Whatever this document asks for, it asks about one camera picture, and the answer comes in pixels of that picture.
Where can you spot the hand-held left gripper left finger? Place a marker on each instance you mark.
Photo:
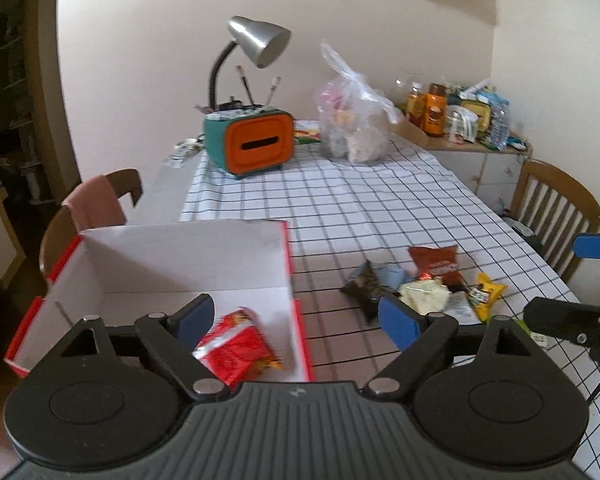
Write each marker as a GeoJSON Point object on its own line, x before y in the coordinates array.
{"type": "Point", "coordinates": [196, 317]}

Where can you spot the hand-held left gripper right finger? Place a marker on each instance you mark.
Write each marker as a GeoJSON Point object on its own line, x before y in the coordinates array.
{"type": "Point", "coordinates": [399, 322]}

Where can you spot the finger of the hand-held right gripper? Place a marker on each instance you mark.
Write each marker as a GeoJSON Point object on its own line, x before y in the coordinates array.
{"type": "Point", "coordinates": [596, 246]}
{"type": "Point", "coordinates": [570, 320]}

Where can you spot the cream snack packet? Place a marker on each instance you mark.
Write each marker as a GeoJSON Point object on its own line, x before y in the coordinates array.
{"type": "Point", "coordinates": [422, 296]}

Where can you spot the black snack packet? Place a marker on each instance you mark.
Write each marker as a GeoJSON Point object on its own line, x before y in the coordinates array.
{"type": "Point", "coordinates": [362, 287]}

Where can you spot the red snack packet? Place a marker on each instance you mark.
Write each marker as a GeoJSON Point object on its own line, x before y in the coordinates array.
{"type": "Point", "coordinates": [240, 355]}

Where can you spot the red and white cardboard box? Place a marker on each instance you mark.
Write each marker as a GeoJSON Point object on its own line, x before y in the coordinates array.
{"type": "Point", "coordinates": [180, 260]}

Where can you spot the yellow snack packet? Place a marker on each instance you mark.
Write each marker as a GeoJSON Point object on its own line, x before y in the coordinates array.
{"type": "Point", "coordinates": [490, 292]}

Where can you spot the pale green packet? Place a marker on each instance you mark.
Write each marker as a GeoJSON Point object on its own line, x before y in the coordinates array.
{"type": "Point", "coordinates": [530, 336]}

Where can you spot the blue-grey snack packet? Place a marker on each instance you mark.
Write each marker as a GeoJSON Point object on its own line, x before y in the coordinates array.
{"type": "Point", "coordinates": [395, 276]}

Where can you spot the small white snack packet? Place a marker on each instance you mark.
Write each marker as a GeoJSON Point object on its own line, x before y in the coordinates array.
{"type": "Point", "coordinates": [461, 306]}

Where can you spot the light wooden chair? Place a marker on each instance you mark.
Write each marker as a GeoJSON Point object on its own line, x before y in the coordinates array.
{"type": "Point", "coordinates": [555, 195]}

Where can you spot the brown snack packet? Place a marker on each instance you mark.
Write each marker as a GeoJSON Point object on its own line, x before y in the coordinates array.
{"type": "Point", "coordinates": [435, 262]}

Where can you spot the black bag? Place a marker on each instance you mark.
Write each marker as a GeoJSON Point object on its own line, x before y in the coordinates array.
{"type": "Point", "coordinates": [525, 232]}

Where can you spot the white checkered tablecloth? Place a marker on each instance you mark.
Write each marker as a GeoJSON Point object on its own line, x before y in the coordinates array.
{"type": "Point", "coordinates": [355, 210]}

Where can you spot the white wooden cabinet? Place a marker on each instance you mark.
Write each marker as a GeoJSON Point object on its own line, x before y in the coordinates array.
{"type": "Point", "coordinates": [490, 172]}

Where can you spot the dark wooden chair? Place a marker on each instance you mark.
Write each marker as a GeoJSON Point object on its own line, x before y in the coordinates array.
{"type": "Point", "coordinates": [130, 187]}

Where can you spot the pink cloth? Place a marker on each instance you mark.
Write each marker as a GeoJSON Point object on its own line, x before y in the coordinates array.
{"type": "Point", "coordinates": [95, 205]}

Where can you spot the clear water bottle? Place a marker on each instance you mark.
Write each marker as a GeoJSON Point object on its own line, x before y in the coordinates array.
{"type": "Point", "coordinates": [500, 127]}

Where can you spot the yellow tissue box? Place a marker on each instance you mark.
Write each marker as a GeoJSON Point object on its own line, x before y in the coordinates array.
{"type": "Point", "coordinates": [477, 112]}

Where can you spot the white plastic bag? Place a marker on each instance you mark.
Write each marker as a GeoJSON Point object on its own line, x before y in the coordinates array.
{"type": "Point", "coordinates": [462, 125]}

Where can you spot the teal and orange tissue box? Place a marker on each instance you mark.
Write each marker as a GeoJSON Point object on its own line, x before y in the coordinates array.
{"type": "Point", "coordinates": [255, 145]}

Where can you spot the brown cardboard piece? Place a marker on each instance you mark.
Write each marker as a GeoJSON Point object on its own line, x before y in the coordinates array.
{"type": "Point", "coordinates": [410, 132]}

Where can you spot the clear plastic bag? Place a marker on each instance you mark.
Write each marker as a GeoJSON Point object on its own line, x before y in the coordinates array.
{"type": "Point", "coordinates": [355, 125]}

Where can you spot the orange thermos bottle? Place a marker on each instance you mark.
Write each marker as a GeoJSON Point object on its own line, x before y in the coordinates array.
{"type": "Point", "coordinates": [435, 112]}

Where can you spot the colourful leaflet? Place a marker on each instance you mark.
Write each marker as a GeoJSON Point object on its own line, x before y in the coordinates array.
{"type": "Point", "coordinates": [307, 132]}

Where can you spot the amber liquid bottle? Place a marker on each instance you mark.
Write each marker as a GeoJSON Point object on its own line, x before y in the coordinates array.
{"type": "Point", "coordinates": [416, 107]}

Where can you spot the paint brush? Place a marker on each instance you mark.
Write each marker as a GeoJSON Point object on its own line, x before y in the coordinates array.
{"type": "Point", "coordinates": [273, 91]}
{"type": "Point", "coordinates": [245, 85]}

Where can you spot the silver desk lamp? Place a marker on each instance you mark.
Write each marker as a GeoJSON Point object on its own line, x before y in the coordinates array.
{"type": "Point", "coordinates": [257, 37]}

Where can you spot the wooden door frame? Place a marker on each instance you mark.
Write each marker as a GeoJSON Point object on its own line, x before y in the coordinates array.
{"type": "Point", "coordinates": [47, 110]}

